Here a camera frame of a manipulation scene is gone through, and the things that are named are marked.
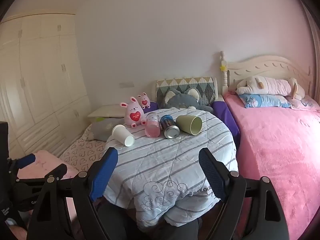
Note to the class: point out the heart pattern bed sheet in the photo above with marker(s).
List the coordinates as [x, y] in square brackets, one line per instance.
[82, 152]

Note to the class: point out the clear pink cup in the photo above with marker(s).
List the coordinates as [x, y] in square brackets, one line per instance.
[152, 127]

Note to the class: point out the blue drink can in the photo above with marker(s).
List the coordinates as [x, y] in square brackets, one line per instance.
[170, 128]

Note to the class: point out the small pink bunny toy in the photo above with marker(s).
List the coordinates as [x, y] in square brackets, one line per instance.
[144, 101]

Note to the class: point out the cream wooden headboard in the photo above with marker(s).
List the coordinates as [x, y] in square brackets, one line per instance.
[262, 67]

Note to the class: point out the diamond pattern quilted cushion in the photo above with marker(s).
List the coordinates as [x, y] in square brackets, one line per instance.
[200, 85]

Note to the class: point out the cream wardrobe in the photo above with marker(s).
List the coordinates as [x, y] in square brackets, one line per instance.
[37, 80]

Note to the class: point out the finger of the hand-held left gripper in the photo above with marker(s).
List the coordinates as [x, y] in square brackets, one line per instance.
[58, 171]
[25, 160]

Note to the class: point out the cream nightstand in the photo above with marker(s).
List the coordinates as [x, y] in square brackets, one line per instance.
[107, 111]

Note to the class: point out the grey striped white quilt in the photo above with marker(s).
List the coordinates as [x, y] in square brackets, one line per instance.
[162, 160]

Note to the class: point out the large pink bunny toy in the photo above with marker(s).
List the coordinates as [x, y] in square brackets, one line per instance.
[133, 110]

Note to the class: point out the blue printed pillow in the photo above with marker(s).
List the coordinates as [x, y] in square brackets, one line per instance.
[262, 101]

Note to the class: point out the white paper cup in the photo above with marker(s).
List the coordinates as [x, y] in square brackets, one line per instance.
[121, 133]

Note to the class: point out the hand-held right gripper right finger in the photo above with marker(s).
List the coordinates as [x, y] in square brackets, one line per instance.
[211, 175]

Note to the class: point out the green cup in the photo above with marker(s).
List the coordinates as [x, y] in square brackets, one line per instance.
[183, 123]

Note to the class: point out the person's left hand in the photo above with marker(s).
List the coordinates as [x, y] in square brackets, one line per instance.
[15, 233]

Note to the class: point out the pink fluffy blanket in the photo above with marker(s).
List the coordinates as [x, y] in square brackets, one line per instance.
[275, 142]

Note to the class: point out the pink printed pillow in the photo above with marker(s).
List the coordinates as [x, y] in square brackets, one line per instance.
[305, 104]

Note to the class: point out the grey pillow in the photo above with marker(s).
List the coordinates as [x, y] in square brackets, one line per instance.
[102, 130]

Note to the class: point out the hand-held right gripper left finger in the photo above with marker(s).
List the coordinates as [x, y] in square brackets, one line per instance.
[105, 175]

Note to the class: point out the light pink cloth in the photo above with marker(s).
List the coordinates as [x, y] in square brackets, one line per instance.
[45, 158]

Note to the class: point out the white and pink plush dog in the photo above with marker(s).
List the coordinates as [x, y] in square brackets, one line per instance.
[270, 85]

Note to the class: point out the grey cat plush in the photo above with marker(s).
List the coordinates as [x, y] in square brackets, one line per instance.
[180, 100]

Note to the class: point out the yellow star ornament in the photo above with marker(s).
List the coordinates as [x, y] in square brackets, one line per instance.
[222, 67]

